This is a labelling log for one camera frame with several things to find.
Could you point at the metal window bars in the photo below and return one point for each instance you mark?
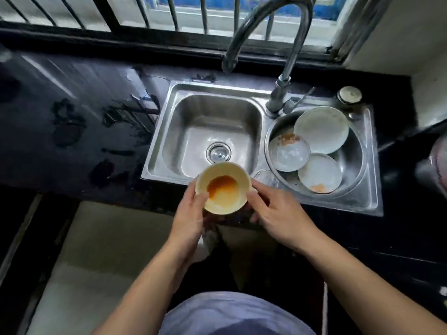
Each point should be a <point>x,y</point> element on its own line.
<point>104,12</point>

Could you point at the person's right forearm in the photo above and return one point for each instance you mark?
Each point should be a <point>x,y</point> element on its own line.
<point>370,293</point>

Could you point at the pink round container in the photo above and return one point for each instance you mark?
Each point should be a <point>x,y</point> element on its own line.
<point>439,163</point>

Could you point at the person's left forearm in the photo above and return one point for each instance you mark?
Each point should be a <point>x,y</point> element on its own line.
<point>146,293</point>

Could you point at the person's right thumb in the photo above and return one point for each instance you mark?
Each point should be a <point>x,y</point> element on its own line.
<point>255,202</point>

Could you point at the white plate with orange stain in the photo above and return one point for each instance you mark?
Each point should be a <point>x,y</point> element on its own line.
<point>289,153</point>

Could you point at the cream bowl with orange sauce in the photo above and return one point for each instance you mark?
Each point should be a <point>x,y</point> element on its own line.
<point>223,188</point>

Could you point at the person's dark trousers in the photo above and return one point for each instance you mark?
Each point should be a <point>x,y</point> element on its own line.
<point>244,261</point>

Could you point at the small white plate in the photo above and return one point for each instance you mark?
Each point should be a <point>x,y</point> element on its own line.
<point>319,173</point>

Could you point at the round sink drain strainer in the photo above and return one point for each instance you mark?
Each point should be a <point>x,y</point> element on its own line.
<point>218,152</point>

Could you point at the person's left thumb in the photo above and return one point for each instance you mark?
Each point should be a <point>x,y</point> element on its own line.
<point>202,205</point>

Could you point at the person's right hand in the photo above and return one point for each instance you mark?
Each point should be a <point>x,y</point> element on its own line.
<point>284,216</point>

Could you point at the person's light blue shirt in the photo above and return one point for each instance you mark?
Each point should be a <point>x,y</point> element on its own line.
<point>230,315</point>

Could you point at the stainless steel double sink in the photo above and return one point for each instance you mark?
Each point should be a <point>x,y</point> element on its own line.
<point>216,125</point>

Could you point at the large white plate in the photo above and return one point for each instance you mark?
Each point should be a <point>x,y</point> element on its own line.
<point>323,129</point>

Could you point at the round white sink hole cap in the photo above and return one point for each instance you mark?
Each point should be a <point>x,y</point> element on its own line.
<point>349,94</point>

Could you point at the person's left hand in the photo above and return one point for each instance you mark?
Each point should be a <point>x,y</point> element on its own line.
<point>190,223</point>

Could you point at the chrome gooseneck faucet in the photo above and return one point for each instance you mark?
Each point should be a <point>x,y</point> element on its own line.
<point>276,48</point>

